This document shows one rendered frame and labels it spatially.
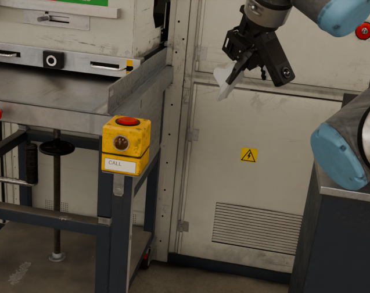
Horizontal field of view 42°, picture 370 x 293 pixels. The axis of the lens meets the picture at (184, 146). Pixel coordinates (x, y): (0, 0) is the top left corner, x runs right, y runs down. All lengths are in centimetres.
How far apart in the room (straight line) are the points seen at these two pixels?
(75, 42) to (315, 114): 88
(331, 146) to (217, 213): 106
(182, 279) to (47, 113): 106
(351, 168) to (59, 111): 70
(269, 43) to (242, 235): 114
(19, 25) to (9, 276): 82
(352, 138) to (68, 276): 113
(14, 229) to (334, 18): 153
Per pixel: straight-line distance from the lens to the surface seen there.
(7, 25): 164
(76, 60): 155
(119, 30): 150
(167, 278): 207
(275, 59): 103
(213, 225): 201
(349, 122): 100
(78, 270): 180
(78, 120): 123
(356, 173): 99
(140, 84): 148
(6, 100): 131
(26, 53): 162
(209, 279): 209
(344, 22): 89
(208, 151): 188
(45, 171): 213
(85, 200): 212
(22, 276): 179
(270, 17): 98
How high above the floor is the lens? 121
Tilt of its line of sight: 20 degrees down
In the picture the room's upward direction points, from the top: 5 degrees clockwise
